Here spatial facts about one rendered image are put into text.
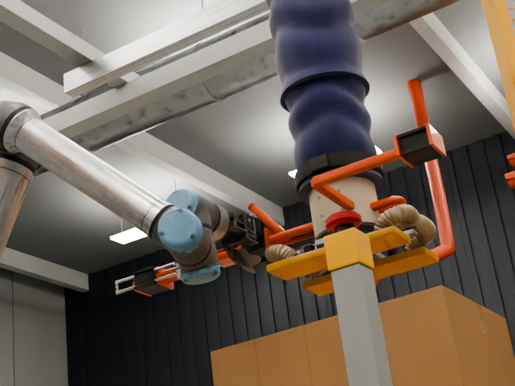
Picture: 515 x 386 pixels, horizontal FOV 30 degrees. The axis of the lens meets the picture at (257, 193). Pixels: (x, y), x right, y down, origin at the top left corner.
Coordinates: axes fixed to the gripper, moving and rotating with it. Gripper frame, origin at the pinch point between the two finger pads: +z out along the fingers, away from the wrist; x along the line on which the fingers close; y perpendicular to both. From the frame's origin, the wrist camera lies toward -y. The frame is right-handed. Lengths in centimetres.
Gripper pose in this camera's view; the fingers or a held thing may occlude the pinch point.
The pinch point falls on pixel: (249, 246)
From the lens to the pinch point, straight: 251.8
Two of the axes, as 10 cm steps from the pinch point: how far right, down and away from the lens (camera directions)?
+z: 5.0, 2.9, 8.2
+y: 8.6, -3.0, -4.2
